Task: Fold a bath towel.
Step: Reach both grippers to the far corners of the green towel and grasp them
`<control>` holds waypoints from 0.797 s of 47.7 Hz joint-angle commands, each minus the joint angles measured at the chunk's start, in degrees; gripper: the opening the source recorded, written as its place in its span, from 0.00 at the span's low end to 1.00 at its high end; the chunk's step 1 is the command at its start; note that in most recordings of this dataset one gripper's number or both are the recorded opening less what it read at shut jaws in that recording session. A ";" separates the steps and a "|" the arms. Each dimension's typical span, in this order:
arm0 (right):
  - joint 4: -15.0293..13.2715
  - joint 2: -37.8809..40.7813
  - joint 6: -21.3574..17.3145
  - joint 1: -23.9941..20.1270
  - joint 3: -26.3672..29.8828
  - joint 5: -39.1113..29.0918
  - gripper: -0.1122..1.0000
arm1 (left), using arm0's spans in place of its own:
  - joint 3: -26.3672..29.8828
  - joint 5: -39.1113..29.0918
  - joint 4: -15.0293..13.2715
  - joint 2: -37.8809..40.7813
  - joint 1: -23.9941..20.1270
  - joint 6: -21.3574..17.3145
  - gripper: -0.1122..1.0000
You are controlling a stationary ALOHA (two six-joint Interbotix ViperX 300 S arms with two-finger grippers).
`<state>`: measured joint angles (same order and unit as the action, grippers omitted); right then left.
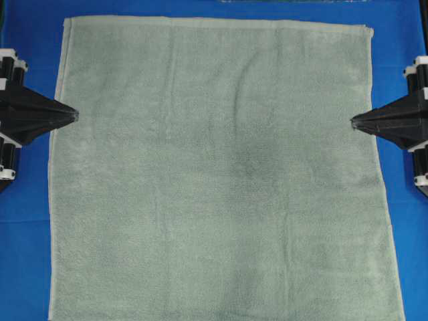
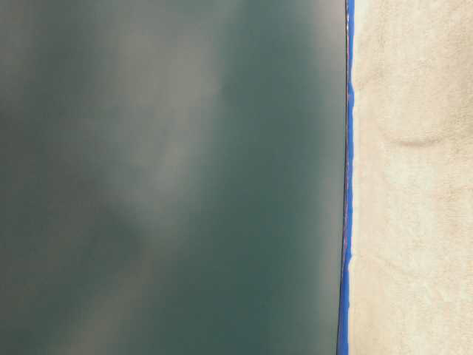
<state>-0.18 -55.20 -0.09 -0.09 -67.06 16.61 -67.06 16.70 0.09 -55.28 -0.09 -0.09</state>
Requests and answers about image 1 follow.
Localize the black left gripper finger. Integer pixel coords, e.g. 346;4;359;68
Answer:
9;85;78;118
9;116;78;146

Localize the light green bath towel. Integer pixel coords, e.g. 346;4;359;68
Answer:
48;16;405;320

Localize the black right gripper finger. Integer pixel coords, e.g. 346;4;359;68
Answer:
350;95;427;122
351;122;427;150

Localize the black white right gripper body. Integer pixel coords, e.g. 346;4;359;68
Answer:
404;56;427;196

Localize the blue table cover cloth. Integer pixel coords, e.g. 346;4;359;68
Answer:
1;1;427;320

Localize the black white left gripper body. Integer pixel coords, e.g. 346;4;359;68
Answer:
1;48;28;192

